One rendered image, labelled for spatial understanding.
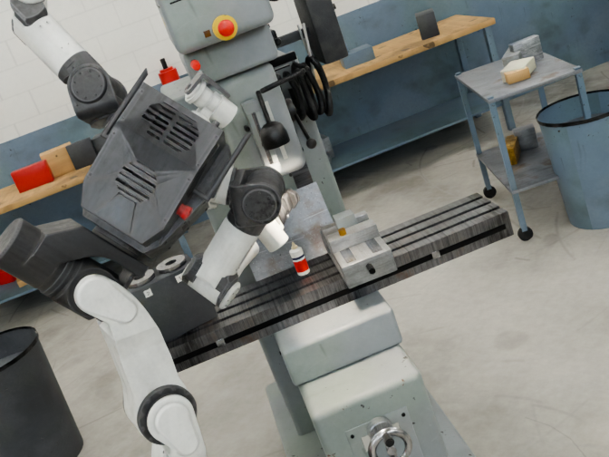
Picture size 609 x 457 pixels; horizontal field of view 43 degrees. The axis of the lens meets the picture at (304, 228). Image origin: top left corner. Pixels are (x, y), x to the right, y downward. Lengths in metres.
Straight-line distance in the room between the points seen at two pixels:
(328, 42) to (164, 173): 0.99
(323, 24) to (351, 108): 4.24
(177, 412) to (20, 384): 2.04
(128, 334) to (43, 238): 0.28
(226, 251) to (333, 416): 0.58
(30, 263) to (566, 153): 3.09
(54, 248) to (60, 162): 4.36
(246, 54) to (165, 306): 0.76
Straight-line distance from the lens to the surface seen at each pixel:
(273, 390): 3.42
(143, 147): 1.64
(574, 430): 3.05
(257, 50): 2.09
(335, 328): 2.21
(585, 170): 4.25
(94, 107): 1.79
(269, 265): 2.63
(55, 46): 1.89
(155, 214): 1.64
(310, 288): 2.30
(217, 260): 1.82
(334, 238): 2.30
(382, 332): 2.24
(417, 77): 6.81
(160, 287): 2.29
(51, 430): 3.96
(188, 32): 1.98
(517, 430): 3.10
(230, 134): 2.15
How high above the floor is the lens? 1.91
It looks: 20 degrees down
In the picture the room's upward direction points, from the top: 20 degrees counter-clockwise
